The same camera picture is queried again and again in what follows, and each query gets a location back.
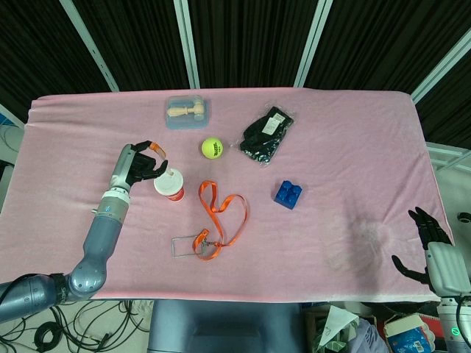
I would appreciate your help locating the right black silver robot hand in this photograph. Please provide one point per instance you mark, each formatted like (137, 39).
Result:
(438, 257)

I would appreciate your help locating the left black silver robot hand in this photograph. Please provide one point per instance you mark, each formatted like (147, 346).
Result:
(129, 166)

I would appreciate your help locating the clear tube with orange liquid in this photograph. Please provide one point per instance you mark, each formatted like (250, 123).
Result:
(160, 154)

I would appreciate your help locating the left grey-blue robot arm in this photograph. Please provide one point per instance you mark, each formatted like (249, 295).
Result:
(88, 253)

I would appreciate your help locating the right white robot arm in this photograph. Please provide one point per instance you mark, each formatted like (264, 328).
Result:
(455, 323)

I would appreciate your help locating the white and red cup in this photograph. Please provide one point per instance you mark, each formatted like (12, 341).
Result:
(170, 186)

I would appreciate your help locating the wooden toy hammer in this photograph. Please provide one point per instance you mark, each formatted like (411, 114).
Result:
(184, 110)

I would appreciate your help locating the wooden toy in clear box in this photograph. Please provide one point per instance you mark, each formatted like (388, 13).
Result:
(187, 112)

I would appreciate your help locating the blue white cardboard box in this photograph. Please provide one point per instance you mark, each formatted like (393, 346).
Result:
(408, 334)

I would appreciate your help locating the yellow-green tennis ball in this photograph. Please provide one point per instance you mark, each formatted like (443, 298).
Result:
(212, 148)

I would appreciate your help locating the clear badge holder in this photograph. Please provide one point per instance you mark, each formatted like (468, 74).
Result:
(181, 248)

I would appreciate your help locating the white paper sheet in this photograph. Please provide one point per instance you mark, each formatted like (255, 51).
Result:
(334, 326)

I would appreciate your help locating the black gloves in plastic bag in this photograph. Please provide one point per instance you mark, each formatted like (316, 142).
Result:
(265, 136)

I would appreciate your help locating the pink tablecloth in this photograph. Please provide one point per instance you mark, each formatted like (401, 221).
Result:
(257, 235)

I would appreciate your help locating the blue toy building block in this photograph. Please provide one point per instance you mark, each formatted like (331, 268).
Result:
(289, 194)

